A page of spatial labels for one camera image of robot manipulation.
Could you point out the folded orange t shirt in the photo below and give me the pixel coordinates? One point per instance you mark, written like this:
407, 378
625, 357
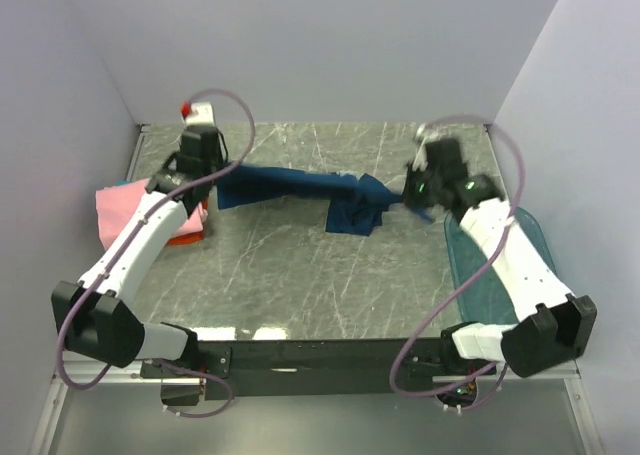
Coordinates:
193, 230

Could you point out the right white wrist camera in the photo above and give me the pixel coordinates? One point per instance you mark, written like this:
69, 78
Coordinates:
424, 134

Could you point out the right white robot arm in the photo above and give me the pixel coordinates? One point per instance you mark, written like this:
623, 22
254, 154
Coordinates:
553, 325

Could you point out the blue t shirt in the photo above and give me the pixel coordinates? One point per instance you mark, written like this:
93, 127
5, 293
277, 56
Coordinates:
356, 204

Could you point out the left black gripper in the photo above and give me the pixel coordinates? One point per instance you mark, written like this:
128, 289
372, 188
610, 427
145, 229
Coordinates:
220, 157

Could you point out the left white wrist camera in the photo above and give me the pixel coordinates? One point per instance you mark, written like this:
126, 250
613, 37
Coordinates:
198, 114

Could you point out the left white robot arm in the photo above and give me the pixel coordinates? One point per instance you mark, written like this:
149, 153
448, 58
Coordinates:
94, 315

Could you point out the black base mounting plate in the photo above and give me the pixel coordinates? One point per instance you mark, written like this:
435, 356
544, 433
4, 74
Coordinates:
258, 368

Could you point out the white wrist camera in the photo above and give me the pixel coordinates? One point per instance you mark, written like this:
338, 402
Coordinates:
424, 134
198, 114

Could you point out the folded pink t shirt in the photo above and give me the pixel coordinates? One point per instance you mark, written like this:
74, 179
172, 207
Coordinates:
115, 206

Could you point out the teal plastic bin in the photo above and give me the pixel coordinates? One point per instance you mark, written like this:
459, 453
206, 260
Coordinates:
487, 301

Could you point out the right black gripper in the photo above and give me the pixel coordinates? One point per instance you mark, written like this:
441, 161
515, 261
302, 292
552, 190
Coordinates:
411, 175

